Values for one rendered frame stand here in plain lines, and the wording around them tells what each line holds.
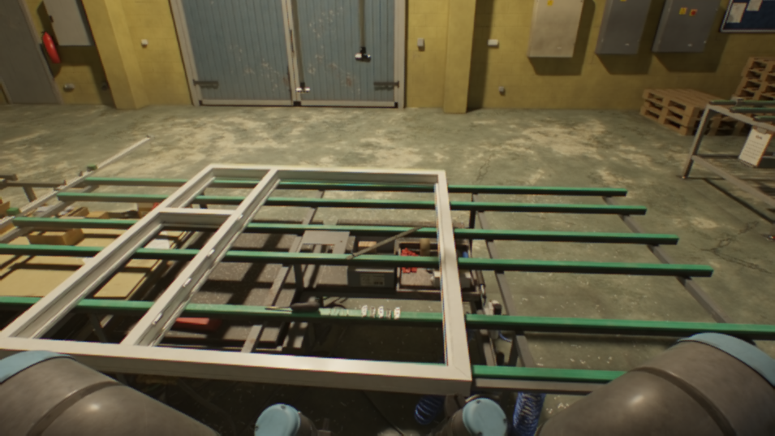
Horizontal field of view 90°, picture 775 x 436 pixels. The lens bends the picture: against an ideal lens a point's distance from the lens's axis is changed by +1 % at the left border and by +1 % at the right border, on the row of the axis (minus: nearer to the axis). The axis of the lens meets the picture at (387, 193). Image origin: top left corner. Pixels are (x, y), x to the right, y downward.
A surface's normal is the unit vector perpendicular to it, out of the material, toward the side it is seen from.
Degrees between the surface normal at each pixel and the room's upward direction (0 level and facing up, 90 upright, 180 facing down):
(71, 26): 90
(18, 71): 90
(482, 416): 19
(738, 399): 25
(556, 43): 90
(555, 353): 0
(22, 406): 15
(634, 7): 90
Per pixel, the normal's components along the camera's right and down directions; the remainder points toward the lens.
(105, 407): 0.33, -0.90
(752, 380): 0.13, -0.72
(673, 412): -0.23, -0.74
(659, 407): -0.30, -0.84
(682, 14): -0.06, 0.45
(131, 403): 0.49, -0.87
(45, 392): 0.03, -0.92
